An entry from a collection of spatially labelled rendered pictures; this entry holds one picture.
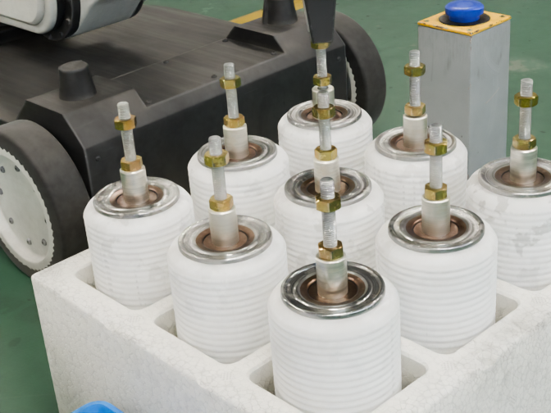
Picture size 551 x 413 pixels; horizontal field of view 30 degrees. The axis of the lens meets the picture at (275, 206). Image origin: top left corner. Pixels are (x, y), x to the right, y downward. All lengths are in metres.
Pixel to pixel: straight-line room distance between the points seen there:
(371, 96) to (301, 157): 0.52
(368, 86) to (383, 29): 0.62
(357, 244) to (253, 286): 0.12
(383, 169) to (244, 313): 0.22
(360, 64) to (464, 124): 0.42
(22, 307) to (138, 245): 0.42
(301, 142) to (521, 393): 0.33
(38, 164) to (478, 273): 0.58
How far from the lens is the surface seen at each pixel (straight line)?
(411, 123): 0.95
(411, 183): 0.93
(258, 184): 0.94
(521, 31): 2.10
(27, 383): 1.14
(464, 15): 1.10
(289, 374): 0.75
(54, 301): 0.94
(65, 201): 1.20
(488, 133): 1.14
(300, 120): 1.03
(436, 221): 0.80
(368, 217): 0.87
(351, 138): 1.01
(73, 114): 1.24
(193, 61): 1.42
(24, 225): 1.31
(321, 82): 1.02
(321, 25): 0.99
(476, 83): 1.10
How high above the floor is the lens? 0.64
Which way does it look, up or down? 27 degrees down
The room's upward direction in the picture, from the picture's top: 5 degrees counter-clockwise
